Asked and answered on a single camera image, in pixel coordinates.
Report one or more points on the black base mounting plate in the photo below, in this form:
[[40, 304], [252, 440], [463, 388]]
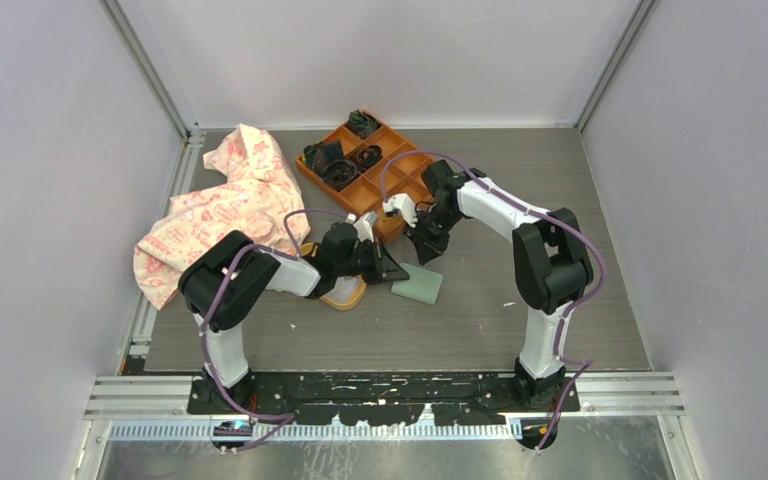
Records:
[[396, 398]]

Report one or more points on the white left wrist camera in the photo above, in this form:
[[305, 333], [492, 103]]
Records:
[[364, 225]]

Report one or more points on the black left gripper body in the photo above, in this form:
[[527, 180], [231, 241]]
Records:
[[365, 262]]

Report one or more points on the orange compartment tray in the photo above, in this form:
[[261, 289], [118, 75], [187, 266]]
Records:
[[399, 171]]

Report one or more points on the green card holder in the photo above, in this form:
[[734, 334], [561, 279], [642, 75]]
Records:
[[423, 285]]

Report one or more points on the dark folded fabric item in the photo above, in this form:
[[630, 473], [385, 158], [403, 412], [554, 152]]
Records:
[[318, 156]]

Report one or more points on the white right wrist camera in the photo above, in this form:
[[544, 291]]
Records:
[[403, 205]]

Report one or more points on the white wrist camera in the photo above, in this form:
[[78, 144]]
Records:
[[403, 205], [364, 225]]

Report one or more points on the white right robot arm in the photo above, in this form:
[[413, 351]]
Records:
[[551, 266]]

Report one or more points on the pink patterned cloth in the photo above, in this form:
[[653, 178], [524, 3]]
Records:
[[259, 191]]

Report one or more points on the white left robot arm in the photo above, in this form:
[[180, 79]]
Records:
[[223, 285]]

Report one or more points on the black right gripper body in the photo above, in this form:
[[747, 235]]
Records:
[[435, 221]]

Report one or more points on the aluminium frame rail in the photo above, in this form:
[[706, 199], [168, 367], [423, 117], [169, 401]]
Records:
[[154, 409]]

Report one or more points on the yellow oval dish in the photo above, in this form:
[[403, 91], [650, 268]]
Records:
[[345, 294]]

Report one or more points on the coiled black belt small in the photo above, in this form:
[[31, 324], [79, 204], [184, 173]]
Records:
[[367, 157]]

